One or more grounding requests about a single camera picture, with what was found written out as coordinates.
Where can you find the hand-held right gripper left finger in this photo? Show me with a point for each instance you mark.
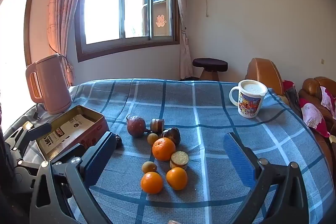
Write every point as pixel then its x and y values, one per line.
pixel 99 158

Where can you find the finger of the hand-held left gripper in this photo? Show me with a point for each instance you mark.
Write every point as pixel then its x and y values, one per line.
pixel 38 133

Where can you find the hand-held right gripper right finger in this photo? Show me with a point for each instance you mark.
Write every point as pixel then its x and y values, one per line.
pixel 239 158

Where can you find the dried brown date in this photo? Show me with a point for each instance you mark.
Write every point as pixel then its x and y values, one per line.
pixel 118 140

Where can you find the red metal tin box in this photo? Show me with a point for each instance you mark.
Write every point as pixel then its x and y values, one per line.
pixel 92 132

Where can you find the purple round radish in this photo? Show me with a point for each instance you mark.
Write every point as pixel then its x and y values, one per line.
pixel 136 126

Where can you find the brown longan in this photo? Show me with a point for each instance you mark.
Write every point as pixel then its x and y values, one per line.
pixel 152 139
pixel 149 167

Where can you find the orange tangerine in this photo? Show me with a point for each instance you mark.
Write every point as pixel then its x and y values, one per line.
pixel 176 178
pixel 164 149
pixel 151 182

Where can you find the dark brown water chestnut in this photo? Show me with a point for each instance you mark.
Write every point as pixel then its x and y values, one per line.
pixel 172 136

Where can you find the printed paper sheet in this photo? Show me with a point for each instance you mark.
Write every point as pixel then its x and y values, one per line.
pixel 65 129

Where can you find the blue plaid tablecloth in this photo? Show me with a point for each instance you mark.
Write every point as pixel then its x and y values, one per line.
pixel 210 121

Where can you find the pink electric kettle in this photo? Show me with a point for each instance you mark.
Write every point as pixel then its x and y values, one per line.
pixel 52 82

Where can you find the white cartoon print mug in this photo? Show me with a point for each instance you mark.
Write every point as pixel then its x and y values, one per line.
pixel 249 104

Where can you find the red cloth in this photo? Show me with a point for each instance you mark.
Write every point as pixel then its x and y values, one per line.
pixel 290 90

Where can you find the pink floral pillow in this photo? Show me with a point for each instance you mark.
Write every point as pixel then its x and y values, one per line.
pixel 329 100
pixel 313 115

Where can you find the dark round stool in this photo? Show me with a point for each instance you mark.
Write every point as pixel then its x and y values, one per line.
pixel 210 64

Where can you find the brown leather sofa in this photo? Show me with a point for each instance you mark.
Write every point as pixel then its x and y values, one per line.
pixel 311 85

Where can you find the wooden framed balcony door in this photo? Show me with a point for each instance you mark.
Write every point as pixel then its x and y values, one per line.
pixel 29 16

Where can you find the pink patterned curtain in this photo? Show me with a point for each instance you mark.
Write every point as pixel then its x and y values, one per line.
pixel 65 3

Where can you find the red paper window cutout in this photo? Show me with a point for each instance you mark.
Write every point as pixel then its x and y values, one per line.
pixel 159 20

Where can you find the pale tied curtain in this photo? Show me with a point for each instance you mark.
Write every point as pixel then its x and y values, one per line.
pixel 182 16

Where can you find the sliding glass window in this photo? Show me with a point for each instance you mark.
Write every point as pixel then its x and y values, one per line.
pixel 126 3

